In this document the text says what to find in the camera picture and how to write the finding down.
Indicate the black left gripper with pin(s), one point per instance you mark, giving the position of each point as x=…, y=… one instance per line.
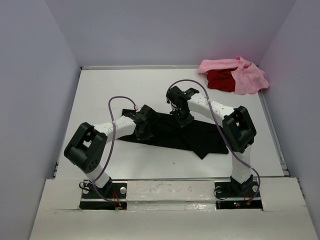
x=146, y=135

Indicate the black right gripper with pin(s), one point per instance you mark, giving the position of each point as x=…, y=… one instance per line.
x=183, y=123

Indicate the black t-shirt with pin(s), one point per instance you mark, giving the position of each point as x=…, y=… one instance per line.
x=200, y=137

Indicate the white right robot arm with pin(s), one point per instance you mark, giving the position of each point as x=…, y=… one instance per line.
x=235, y=124

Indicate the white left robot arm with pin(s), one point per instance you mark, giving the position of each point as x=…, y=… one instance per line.
x=86, y=147

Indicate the red t-shirt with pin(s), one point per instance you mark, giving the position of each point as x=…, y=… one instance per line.
x=221, y=79

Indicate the pink t-shirt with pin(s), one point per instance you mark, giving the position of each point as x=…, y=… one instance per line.
x=249, y=79

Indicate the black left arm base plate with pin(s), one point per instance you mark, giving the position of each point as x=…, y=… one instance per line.
x=115, y=198

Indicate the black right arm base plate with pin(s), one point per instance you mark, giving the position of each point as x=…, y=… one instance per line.
x=228, y=199

